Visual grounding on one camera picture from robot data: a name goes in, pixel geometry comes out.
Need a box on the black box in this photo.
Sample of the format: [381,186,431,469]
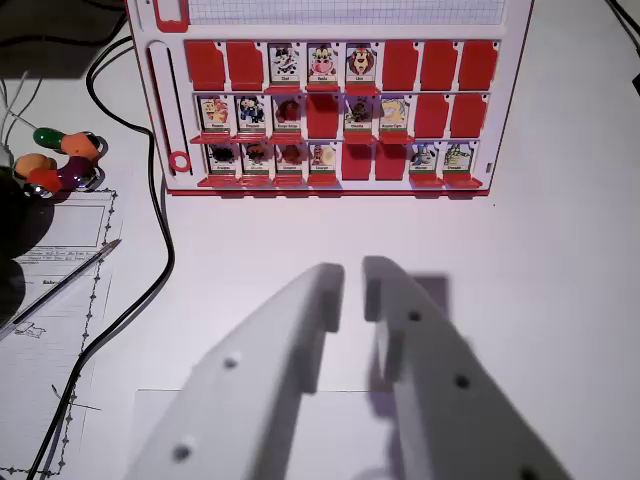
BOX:
[0,0,132,81]

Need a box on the printed paper form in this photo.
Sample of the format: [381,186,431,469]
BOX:
[0,188,124,480]

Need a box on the thin white cable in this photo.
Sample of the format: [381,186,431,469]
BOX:
[0,69,46,154]

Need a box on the black rounded object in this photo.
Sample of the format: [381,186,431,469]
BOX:
[0,172,57,327]

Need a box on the colourful bead ring toy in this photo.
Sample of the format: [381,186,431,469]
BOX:
[12,126,109,199]

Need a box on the clear ballpoint pen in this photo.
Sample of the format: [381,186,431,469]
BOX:
[0,238,123,342]

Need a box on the long black cable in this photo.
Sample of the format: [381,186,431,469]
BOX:
[33,35,177,480]

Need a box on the red and white game board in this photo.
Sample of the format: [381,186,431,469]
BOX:
[124,0,535,197]

